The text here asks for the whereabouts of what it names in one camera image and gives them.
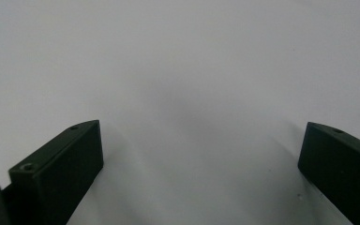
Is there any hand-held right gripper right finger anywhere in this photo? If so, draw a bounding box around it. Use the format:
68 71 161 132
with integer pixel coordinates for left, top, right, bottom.
297 121 360 225

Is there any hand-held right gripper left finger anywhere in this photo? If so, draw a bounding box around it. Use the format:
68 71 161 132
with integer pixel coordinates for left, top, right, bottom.
1 119 104 225

